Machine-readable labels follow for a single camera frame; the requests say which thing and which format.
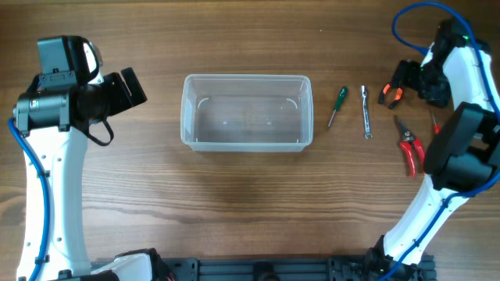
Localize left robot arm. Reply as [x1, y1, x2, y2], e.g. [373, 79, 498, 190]
[8, 35, 175, 280]

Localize orange black needle-nose pliers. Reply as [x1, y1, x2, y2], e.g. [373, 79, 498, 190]
[377, 81, 404, 109]

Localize silver socket wrench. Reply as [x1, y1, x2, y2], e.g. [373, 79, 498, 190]
[361, 85, 373, 139]

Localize red black screwdriver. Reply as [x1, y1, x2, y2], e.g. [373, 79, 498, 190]
[430, 109, 441, 135]

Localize blue left camera cable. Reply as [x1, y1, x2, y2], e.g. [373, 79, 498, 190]
[6, 116, 52, 281]

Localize blue camera cable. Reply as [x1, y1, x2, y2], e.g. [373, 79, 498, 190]
[377, 1, 500, 281]
[6, 116, 52, 281]

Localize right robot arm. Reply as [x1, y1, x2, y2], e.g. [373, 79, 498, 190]
[346, 16, 499, 280]

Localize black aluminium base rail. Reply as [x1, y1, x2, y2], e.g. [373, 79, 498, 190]
[89, 255, 437, 281]

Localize green handled screwdriver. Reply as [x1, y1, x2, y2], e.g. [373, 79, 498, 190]
[327, 86, 348, 129]

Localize red handled snips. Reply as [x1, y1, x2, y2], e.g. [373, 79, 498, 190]
[394, 116, 425, 177]

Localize clear plastic container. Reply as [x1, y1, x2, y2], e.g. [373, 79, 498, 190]
[180, 74, 314, 153]

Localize blue right camera cable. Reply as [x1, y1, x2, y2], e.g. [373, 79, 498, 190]
[377, 1, 500, 281]

